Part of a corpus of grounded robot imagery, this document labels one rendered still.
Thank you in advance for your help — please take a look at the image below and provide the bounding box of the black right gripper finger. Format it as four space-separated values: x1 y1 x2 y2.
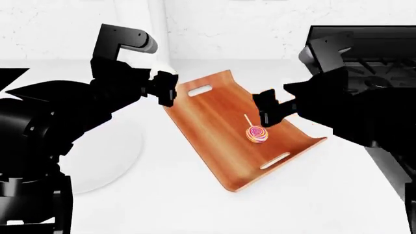
259 109 284 129
252 88 281 113

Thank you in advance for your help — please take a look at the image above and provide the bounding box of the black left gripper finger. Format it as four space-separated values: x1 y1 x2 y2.
157 88 178 109
152 70 179 90

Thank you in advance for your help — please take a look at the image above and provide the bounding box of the white round plate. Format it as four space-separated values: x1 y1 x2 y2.
58 116 144 195

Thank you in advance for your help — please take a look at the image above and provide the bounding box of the pink swirl lollipop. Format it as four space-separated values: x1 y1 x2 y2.
243 113 270 144

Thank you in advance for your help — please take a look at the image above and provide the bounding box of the black gas stove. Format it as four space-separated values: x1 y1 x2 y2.
298 25 416 96

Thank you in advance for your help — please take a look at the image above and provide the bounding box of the black angular panel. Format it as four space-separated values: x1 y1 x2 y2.
0 68 31 93

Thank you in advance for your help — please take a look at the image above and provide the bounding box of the black left wrist camera bracket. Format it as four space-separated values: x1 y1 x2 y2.
92 23 159 62

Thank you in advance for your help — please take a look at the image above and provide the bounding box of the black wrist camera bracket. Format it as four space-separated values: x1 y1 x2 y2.
307 31 355 74
92 23 159 62

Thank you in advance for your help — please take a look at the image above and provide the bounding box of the black right wrist camera bracket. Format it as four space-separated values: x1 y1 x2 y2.
307 31 355 74

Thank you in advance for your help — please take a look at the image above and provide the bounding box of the wooden tray with handle slots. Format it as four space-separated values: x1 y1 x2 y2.
162 69 328 193

